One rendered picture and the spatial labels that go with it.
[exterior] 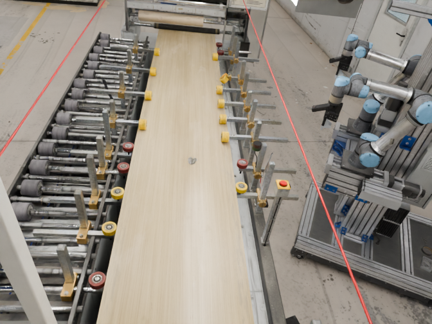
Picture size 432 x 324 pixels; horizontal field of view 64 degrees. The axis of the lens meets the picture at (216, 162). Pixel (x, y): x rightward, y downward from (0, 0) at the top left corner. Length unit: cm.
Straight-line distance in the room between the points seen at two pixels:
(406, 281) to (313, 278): 70
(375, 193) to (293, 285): 102
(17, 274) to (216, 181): 155
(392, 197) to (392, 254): 85
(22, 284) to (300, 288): 234
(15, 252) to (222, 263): 119
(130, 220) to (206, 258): 50
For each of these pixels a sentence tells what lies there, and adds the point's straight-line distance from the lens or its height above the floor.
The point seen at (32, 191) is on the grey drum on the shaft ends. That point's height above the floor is 82.
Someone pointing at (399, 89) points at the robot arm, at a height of 163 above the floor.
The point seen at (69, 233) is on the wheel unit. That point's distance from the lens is 213.
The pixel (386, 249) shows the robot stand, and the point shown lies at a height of 21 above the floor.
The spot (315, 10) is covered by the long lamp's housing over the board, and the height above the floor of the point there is 231.
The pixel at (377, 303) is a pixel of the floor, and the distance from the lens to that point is 325.
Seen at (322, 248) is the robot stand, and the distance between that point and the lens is 306.
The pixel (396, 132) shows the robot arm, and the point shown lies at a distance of 232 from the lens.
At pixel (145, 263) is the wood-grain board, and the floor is 90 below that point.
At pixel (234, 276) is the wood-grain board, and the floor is 90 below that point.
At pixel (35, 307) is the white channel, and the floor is 149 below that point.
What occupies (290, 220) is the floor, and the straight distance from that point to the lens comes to 346.
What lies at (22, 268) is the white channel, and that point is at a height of 169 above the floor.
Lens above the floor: 247
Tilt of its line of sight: 40 degrees down
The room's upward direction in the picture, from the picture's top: 8 degrees clockwise
